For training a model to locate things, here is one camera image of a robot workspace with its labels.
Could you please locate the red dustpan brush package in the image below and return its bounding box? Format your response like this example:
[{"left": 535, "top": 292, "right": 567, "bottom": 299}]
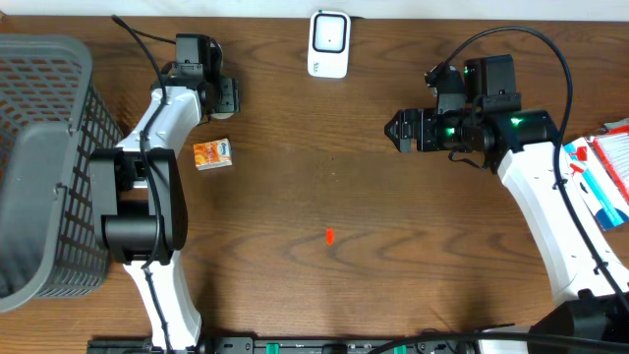
[{"left": 564, "top": 118, "right": 628, "bottom": 231}]

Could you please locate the green lid white jar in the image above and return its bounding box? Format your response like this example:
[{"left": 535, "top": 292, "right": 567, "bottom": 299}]
[{"left": 210, "top": 39, "right": 240, "bottom": 120}]

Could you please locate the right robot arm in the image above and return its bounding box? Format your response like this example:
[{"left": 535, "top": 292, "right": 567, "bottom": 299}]
[{"left": 384, "top": 55, "right": 628, "bottom": 353}]

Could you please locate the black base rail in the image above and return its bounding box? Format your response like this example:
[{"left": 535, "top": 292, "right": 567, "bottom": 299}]
[{"left": 86, "top": 337, "right": 566, "bottom": 354}]

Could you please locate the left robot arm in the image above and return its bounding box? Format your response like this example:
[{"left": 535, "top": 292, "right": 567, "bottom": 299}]
[{"left": 88, "top": 33, "right": 240, "bottom": 353}]

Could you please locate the white barcode scanner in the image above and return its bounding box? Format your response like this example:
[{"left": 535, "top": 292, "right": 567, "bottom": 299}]
[{"left": 307, "top": 10, "right": 351, "bottom": 79}]

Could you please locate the orange snack box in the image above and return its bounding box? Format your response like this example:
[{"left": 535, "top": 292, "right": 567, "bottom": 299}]
[{"left": 193, "top": 139, "right": 233, "bottom": 170}]

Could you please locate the small red plastic fragment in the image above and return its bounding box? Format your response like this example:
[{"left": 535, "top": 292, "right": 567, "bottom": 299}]
[{"left": 325, "top": 228, "right": 335, "bottom": 246}]

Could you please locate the grey plastic mesh basket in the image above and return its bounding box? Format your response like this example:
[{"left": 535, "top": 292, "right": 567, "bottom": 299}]
[{"left": 1, "top": 34, "right": 122, "bottom": 312}]

